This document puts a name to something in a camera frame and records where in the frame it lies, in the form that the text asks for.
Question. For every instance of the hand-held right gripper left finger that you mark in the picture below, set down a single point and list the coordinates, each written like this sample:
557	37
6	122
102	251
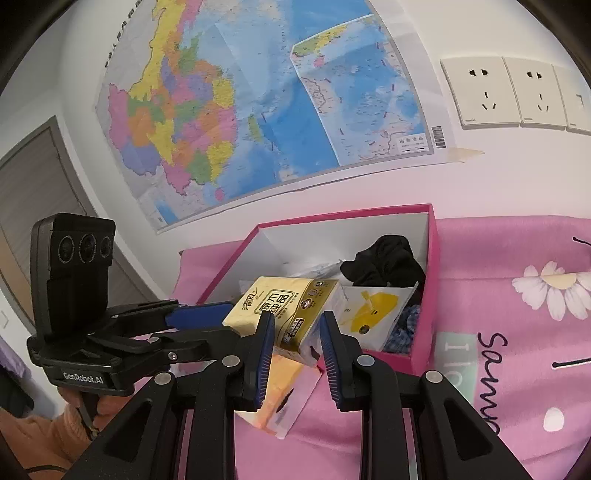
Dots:
265	355

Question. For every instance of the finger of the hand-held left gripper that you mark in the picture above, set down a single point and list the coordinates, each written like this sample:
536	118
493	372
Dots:
198	314
184	348

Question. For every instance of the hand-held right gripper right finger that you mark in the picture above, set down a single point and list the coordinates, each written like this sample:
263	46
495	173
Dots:
330	357

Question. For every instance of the yellow tissue pack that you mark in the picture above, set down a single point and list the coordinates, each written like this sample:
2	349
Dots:
286	304

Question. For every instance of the cotton swab bag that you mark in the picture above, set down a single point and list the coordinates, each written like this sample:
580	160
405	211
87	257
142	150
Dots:
314	270

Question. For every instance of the pink cardboard box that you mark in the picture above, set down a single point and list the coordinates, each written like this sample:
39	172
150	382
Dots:
434	286

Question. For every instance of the person's left forearm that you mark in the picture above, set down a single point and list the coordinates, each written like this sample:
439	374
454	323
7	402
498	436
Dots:
32	438

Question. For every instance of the orange soft packet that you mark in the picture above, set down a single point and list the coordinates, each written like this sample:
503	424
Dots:
286	392

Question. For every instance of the person's left hand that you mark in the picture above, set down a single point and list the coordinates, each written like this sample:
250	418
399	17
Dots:
113	404

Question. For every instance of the white packet with yellow print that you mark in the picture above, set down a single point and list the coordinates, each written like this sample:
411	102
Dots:
374	309

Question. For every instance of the blue plaid cloth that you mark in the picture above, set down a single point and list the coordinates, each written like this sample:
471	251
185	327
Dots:
404	330

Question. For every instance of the black cloth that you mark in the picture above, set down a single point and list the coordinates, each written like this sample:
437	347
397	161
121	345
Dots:
383	263

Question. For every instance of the grey door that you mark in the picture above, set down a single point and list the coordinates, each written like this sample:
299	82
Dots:
37	184

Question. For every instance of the pink daisy print tablecloth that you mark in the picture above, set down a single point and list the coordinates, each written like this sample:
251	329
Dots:
531	323

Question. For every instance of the beige tape piece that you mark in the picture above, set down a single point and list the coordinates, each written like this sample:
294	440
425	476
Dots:
466	155

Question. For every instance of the wall map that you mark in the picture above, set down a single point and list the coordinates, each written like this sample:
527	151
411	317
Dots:
277	92

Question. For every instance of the white wall socket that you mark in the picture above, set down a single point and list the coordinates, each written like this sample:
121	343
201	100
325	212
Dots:
538	94
577	101
480	92

